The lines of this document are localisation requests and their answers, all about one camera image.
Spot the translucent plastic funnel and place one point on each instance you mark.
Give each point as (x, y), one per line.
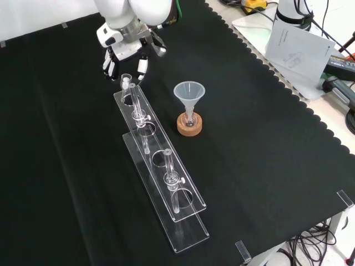
(189, 94)

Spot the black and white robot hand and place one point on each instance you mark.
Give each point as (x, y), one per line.
(124, 51)

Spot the clear cloth clip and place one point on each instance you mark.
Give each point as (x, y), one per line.
(64, 25)
(345, 198)
(2, 44)
(243, 250)

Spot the white paper sheet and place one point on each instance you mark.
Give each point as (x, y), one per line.
(299, 52)

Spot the small round-bottom glass flask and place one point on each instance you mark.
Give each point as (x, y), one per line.
(189, 122)

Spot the white table leg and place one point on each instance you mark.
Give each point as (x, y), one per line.
(338, 221)

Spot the black bench cloth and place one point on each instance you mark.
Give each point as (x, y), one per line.
(69, 166)

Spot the black power adapter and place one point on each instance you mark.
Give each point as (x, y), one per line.
(342, 65)

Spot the clear acrylic funnel stand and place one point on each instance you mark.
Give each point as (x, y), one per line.
(166, 188)

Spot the yellow stop button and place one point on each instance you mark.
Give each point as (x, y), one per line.
(253, 5)

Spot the grey bar clamp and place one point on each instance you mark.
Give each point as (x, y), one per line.
(342, 92)

